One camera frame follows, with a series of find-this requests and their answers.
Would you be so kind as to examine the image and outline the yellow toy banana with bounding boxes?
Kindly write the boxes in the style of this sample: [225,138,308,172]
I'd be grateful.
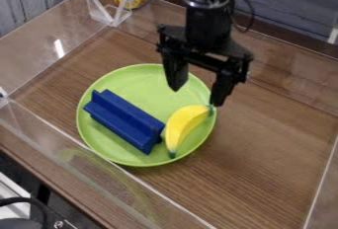
[165,105,213,158]

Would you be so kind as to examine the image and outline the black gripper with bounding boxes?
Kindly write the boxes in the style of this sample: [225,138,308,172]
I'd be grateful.
[157,24,253,107]

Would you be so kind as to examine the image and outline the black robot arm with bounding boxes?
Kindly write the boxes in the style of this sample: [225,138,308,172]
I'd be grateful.
[157,0,253,107]

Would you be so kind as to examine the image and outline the black device with knob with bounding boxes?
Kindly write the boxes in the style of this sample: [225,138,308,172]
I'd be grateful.
[27,196,80,229]

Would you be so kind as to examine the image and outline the green round plate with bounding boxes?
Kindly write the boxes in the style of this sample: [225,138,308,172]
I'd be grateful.
[76,64,216,167]

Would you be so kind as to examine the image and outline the clear acrylic tray walls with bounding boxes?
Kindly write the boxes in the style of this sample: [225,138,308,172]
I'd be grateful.
[0,0,338,229]

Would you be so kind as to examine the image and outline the black cable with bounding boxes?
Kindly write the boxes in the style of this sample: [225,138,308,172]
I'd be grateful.
[0,196,46,229]

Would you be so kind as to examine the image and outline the blue plastic block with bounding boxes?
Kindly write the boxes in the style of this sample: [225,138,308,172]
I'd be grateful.
[82,90,165,154]

